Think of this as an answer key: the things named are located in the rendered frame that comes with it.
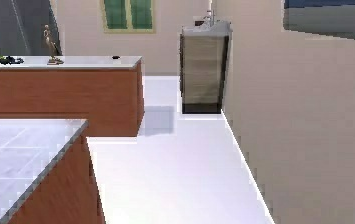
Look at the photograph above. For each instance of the dark green leafy food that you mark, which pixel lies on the dark green leafy food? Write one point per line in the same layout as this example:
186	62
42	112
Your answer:
9	60

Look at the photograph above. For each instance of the grey sink cabinet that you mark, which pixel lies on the grey sink cabinet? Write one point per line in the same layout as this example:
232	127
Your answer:
203	70

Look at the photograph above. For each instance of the silver faucet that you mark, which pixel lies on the silver faucet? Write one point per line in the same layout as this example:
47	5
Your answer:
210	17

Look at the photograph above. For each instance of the green framed window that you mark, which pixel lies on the green framed window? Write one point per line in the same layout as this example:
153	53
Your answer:
128	15

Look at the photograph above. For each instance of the brown counter with white top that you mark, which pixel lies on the brown counter with white top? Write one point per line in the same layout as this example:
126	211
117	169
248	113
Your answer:
68	96

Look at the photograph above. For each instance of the bronze figure statue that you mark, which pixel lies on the bronze figure statue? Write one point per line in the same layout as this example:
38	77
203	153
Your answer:
51	45

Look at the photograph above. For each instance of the brown counter with grey tiled top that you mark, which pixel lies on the brown counter with grey tiled top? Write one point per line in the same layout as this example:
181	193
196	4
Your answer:
25	166

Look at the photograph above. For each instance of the dark grey fridge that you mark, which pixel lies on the dark grey fridge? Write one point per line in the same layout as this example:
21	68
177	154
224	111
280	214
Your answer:
21	26

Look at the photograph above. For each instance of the blue grey framed picture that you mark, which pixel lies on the blue grey framed picture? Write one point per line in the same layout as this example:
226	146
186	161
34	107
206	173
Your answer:
328	16

